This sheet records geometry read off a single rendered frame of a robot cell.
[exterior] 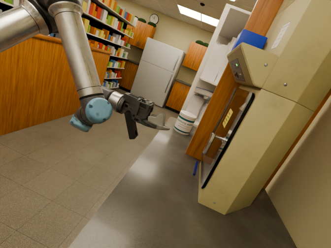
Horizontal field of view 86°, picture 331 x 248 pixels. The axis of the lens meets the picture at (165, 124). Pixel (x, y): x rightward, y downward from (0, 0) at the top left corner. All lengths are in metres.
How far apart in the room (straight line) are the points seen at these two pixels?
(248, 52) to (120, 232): 0.62
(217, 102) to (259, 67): 0.41
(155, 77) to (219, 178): 5.11
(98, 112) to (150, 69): 5.18
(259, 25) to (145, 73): 4.93
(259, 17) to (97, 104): 0.81
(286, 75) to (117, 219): 0.64
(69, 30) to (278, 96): 0.65
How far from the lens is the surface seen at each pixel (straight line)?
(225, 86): 0.98
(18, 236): 1.71
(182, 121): 1.31
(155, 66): 5.66
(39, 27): 0.79
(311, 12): 0.68
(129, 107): 0.71
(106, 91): 0.73
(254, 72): 0.62
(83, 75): 0.60
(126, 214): 0.60
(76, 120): 0.70
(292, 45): 0.65
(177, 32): 6.36
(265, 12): 1.04
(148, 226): 0.60
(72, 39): 0.63
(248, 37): 0.84
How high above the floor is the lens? 1.38
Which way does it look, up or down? 18 degrees down
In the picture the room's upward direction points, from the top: 22 degrees clockwise
